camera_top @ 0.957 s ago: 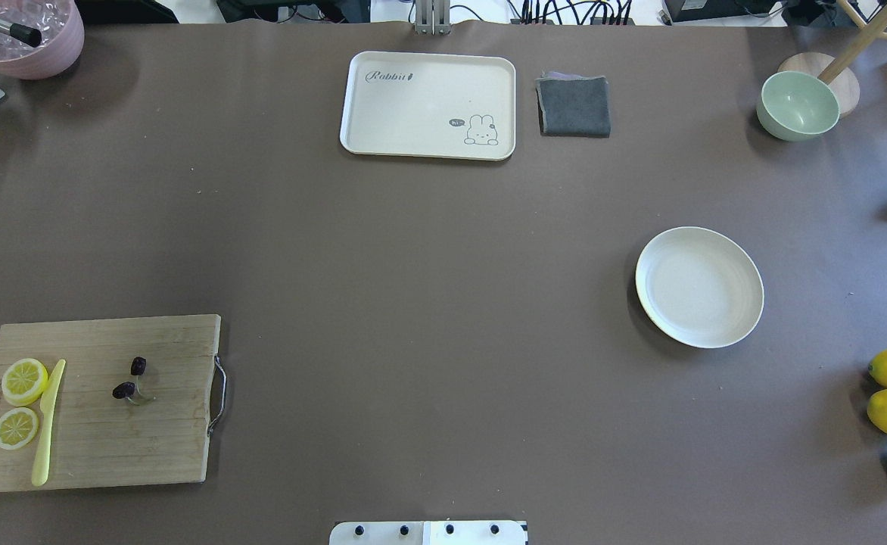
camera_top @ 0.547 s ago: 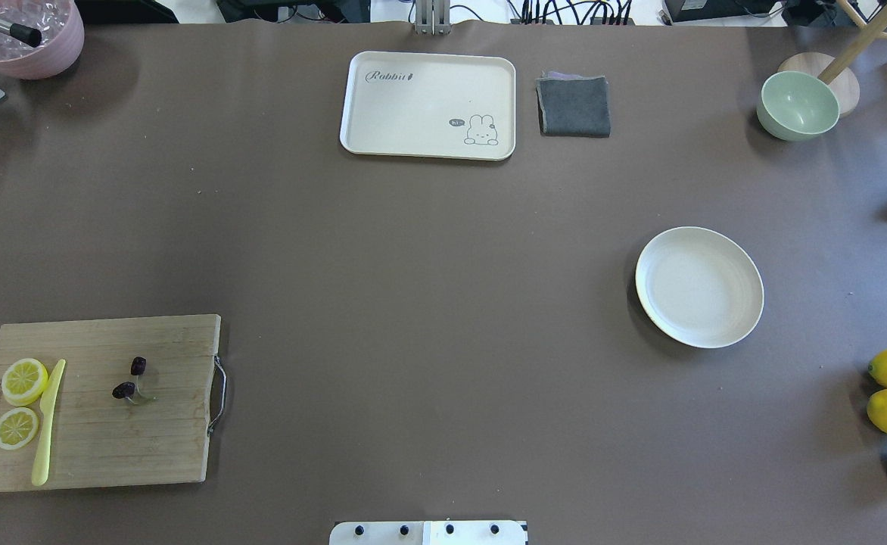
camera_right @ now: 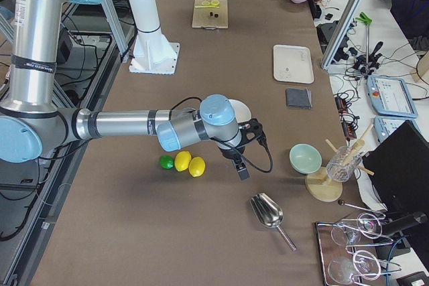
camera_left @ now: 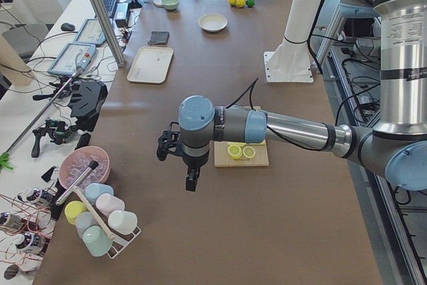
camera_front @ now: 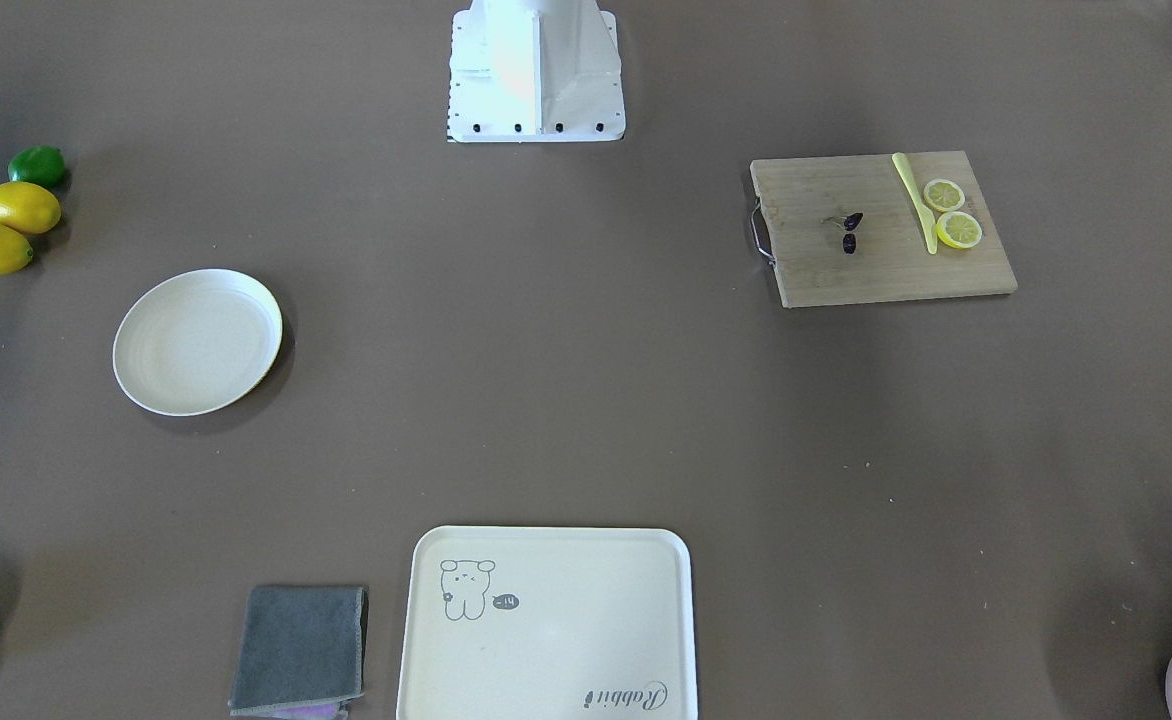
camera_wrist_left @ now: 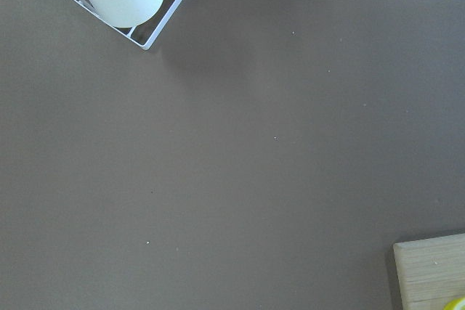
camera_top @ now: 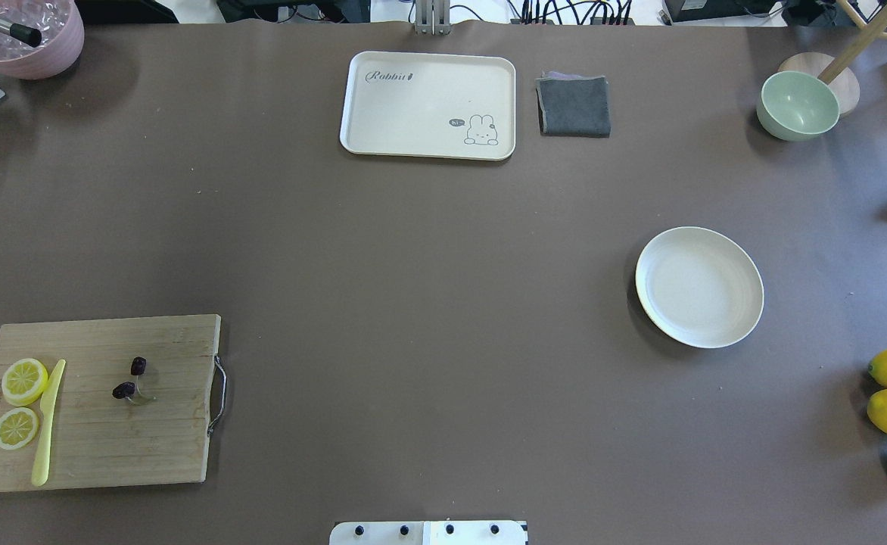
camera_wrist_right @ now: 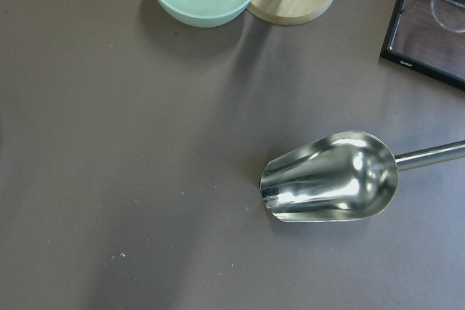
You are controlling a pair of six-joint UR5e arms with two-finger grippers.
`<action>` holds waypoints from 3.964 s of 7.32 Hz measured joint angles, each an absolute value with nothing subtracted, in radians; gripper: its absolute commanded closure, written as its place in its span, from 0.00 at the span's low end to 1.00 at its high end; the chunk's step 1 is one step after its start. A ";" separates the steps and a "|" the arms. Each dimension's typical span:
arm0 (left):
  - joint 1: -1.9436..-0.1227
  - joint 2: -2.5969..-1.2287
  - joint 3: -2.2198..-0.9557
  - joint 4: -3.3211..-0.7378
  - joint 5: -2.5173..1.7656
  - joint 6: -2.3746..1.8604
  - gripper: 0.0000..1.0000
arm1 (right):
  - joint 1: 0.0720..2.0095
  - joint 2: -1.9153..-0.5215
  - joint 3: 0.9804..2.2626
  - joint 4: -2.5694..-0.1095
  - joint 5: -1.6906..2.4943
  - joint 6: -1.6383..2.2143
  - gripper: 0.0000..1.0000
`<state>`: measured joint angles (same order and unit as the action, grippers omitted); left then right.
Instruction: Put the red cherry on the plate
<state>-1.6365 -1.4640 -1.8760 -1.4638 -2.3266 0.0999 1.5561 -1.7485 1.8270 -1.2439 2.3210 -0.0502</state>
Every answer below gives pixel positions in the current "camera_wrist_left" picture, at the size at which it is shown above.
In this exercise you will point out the wooden cutting board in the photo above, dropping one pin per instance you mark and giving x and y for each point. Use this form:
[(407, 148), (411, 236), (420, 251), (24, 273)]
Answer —
[(430, 272)]

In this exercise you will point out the lemon slice upper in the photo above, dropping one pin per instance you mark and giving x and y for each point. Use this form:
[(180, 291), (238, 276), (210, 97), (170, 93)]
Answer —
[(456, 304)]

